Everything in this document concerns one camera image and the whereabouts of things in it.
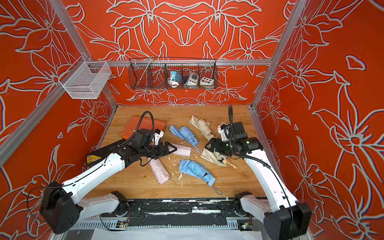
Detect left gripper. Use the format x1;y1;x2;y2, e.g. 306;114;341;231
140;141;178;159

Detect pink umbrella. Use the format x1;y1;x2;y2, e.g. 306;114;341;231
149;159;171;185
173;144;192;158

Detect blue umbrella sleeve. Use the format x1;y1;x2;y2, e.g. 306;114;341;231
170;125;185;140

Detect blue umbrella back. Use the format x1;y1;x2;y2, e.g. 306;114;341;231
180;126;203;154

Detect blue umbrella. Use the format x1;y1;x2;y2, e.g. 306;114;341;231
179;159;223;196
180;126;203;154

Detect blue umbrella front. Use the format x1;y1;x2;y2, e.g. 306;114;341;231
179;159;223;196

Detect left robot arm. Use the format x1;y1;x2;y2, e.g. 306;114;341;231
40;121;178;235

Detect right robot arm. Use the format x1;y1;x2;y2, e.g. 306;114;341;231
205;106;312;240

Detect orange plastic tool case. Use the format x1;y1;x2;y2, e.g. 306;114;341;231
121;116;166;140

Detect white box with dots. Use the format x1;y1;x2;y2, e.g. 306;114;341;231
200;77;214;87

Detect blue white device in basket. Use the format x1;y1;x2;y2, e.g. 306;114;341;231
168;71;183;88

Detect white round-dial device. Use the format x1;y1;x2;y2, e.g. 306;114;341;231
184;72;199;87

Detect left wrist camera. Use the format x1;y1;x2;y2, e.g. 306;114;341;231
153;129;164;146

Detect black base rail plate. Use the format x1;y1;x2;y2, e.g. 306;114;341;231
101;197;250;218

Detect black wire wall basket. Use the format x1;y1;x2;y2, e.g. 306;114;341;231
128;57;219;90

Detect white mesh wall basket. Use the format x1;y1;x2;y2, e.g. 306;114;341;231
59;62;112;100

